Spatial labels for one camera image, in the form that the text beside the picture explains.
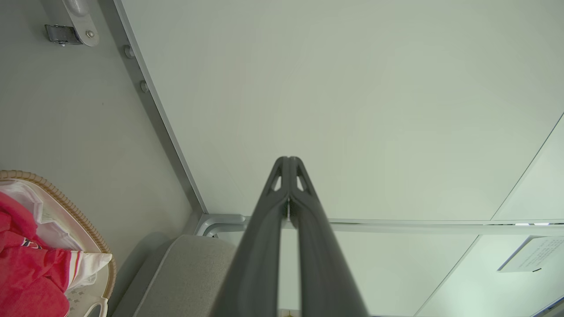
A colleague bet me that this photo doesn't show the red garment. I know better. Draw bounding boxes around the red garment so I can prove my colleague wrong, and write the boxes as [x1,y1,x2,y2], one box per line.
[0,192,84,317]

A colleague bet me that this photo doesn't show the grey metal partition frame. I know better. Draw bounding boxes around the grey metal partition frame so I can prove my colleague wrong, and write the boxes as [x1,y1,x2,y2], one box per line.
[98,0,564,237]

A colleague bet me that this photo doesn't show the white paper sign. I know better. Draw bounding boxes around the white paper sign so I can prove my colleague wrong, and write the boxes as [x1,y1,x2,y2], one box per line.
[497,236,564,273]

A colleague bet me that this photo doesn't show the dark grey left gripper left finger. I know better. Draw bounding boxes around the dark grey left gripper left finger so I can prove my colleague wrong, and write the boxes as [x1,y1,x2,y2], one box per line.
[211,157,289,317]

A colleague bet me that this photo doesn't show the woven rim laundry basket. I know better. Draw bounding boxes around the woven rim laundry basket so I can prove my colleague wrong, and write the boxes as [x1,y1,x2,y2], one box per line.
[0,170,117,317]

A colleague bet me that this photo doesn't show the grey fabric sofa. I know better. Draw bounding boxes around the grey fabric sofa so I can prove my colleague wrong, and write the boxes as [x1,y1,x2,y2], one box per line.
[110,234,241,317]

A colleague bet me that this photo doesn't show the white cloth in basket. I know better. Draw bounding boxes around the white cloth in basket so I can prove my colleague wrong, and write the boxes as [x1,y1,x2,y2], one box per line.
[0,180,113,292]

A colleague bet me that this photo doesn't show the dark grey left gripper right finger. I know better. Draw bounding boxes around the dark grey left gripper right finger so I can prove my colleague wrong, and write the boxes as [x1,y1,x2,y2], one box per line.
[289,157,370,317]

